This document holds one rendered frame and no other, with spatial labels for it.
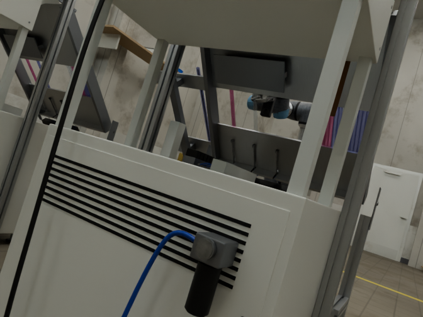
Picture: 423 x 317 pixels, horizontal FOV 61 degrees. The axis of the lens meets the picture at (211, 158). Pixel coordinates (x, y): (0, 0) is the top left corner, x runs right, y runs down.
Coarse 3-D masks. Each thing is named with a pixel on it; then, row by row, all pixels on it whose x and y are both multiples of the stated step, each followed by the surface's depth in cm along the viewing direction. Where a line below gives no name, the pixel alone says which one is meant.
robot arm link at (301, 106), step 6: (300, 102) 210; (300, 108) 206; (306, 108) 204; (294, 114) 209; (300, 114) 206; (306, 114) 204; (300, 120) 207; (306, 120) 204; (300, 126) 208; (300, 132) 208; (300, 138) 207
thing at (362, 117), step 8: (336, 112) 133; (360, 112) 128; (368, 112) 126; (336, 120) 134; (360, 120) 129; (328, 128) 138; (336, 128) 136; (360, 128) 131; (328, 136) 140; (352, 136) 134; (360, 136) 133; (328, 144) 142; (352, 144) 136
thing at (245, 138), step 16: (224, 128) 165; (240, 128) 160; (224, 144) 171; (240, 144) 165; (256, 144) 160; (272, 144) 155; (288, 144) 151; (240, 160) 170; (256, 160) 165; (272, 160) 160; (288, 160) 155; (320, 160) 146; (352, 160) 138; (320, 176) 150
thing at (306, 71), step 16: (384, 48) 112; (224, 64) 142; (240, 64) 138; (256, 64) 135; (272, 64) 131; (288, 64) 132; (304, 64) 129; (320, 64) 125; (352, 64) 120; (224, 80) 146; (240, 80) 142; (256, 80) 138; (272, 80) 135; (288, 80) 135; (304, 80) 132; (368, 80) 120; (288, 96) 139; (304, 96) 135; (368, 96) 122
